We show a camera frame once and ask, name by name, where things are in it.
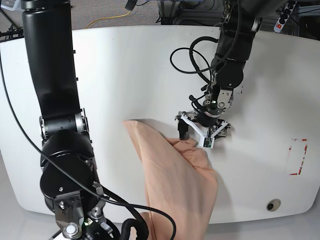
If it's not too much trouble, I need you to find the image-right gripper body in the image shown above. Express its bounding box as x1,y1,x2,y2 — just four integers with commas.
193,111,224,128

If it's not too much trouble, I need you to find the white power strip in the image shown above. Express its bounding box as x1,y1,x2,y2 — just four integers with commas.
273,0,298,33

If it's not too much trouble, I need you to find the right table cable grommet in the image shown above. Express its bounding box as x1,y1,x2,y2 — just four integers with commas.
266,198,281,212

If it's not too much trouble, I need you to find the yellow cable on floor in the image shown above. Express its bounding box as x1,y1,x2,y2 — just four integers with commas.
86,8,131,30

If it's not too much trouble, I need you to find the image-right white wrist camera mount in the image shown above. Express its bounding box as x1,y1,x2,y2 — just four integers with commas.
175,111,231,149

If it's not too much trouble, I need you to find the red tape rectangle marking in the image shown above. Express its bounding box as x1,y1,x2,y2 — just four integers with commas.
286,138,308,176

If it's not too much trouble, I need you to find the image-left arm black cable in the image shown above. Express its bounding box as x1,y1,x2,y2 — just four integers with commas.
0,49,177,240

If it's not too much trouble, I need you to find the peach T-shirt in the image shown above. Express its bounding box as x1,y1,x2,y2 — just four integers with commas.
123,120,219,240

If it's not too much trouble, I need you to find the black robot arm image-left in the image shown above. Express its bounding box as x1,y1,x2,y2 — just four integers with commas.
21,0,103,226

